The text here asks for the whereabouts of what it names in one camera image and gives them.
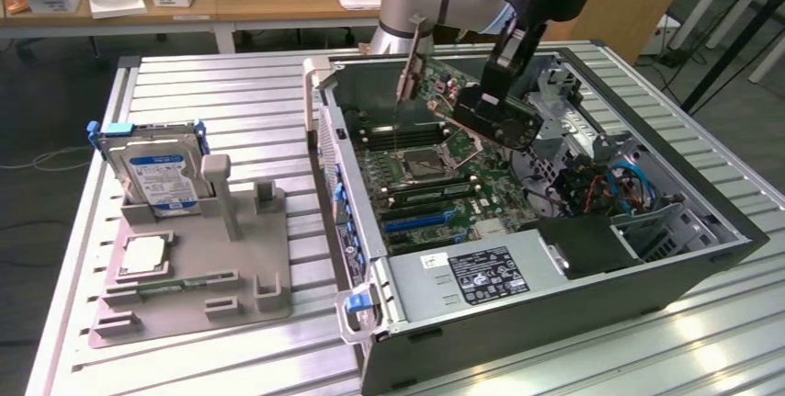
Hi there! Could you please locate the blue wire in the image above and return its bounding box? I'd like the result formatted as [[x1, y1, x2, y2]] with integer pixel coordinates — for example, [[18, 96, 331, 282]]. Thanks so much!
[[604, 161, 662, 214]]

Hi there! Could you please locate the perforated metal drive cage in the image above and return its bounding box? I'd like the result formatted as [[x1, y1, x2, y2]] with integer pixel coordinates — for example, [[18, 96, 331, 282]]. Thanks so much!
[[511, 64, 614, 195]]

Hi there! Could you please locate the blue expansion slot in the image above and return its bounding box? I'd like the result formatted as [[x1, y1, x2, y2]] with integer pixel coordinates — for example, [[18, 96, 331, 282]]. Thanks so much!
[[382, 210, 456, 234]]

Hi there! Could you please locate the black wire bundle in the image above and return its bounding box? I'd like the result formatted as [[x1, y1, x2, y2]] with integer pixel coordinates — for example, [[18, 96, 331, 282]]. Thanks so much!
[[543, 156, 614, 219]]

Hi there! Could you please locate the white table frame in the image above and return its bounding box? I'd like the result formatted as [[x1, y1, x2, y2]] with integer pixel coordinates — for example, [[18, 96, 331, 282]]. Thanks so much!
[[665, 0, 785, 85]]

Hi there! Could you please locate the grey parts rack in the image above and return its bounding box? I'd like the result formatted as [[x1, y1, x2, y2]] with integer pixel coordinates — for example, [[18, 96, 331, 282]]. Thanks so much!
[[88, 152, 293, 350]]

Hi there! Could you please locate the green graphics card black fan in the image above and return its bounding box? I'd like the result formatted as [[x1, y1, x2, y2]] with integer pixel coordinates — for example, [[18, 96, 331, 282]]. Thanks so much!
[[394, 13, 546, 153]]

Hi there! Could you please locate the green motherboard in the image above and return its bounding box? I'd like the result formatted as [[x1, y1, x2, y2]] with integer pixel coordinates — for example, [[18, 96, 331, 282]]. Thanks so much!
[[352, 119, 542, 255]]

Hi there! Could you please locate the silver CPU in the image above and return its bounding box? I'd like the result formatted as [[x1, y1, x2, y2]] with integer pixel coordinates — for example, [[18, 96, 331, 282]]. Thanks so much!
[[119, 237, 172, 277]]

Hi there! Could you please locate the silver chipset heatsink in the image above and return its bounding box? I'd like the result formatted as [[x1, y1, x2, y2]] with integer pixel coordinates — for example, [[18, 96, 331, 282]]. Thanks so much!
[[475, 219, 514, 238]]

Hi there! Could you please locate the green RAM stick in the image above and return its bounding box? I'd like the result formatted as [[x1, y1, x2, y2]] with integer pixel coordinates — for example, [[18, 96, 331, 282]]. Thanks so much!
[[388, 184, 472, 207], [137, 277, 215, 294]]

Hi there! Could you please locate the black power strip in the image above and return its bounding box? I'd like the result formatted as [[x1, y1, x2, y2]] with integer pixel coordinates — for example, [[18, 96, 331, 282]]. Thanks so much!
[[658, 49, 691, 69]]

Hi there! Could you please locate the hard disk with blue bracket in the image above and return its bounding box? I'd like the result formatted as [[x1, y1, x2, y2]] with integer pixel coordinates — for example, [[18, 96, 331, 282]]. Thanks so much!
[[84, 118, 211, 219]]

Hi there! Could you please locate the metal socket cover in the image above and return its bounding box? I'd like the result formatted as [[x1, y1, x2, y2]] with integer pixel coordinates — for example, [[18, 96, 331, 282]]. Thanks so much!
[[438, 127, 487, 170]]

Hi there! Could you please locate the grey metal disk bay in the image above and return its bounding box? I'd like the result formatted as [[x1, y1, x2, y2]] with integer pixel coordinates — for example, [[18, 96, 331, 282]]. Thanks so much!
[[611, 196, 734, 263]]

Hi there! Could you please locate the white box with red mark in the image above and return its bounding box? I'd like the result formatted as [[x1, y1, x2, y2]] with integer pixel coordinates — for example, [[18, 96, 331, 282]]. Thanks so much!
[[637, 14, 679, 58]]

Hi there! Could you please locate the wooden cabinet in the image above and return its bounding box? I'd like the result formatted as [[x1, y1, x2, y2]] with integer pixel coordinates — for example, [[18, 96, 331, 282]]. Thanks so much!
[[526, 0, 702, 66]]

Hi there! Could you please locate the black slanted pole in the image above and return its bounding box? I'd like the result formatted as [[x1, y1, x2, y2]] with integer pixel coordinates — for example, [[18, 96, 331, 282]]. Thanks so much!
[[678, 0, 785, 116]]

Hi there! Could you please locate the white box with round dish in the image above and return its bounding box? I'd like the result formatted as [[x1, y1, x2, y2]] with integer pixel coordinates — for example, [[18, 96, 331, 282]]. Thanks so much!
[[86, 0, 149, 20]]

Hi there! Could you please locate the grey power supply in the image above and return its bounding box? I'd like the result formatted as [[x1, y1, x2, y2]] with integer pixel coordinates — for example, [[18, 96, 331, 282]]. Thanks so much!
[[373, 229, 571, 324]]

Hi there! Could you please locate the CPU socket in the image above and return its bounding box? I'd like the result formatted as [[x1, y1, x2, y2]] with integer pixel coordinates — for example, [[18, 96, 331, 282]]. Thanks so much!
[[395, 145, 454, 185]]

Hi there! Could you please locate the black open PC case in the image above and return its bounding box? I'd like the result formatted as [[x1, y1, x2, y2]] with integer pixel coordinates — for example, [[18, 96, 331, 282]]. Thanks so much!
[[301, 39, 773, 396]]

